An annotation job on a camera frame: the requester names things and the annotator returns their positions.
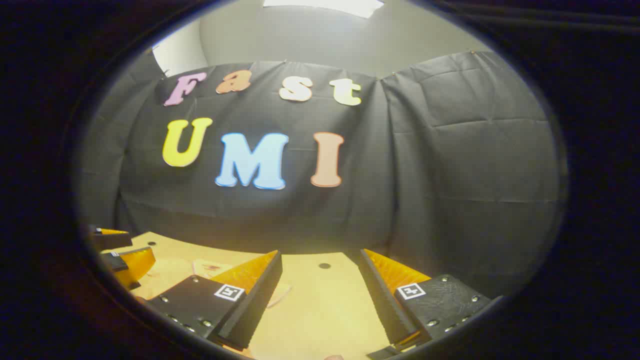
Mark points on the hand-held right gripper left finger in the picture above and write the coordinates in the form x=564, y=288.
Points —
x=260, y=300

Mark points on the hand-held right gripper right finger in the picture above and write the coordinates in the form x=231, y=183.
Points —
x=382, y=305

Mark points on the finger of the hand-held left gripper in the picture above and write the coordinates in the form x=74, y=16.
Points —
x=135, y=262
x=112, y=239

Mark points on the orange T-shirt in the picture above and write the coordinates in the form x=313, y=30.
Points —
x=210, y=268

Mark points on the black backdrop cloth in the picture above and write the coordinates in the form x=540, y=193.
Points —
x=450, y=175

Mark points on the ceiling light panel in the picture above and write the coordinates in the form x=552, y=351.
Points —
x=325, y=6

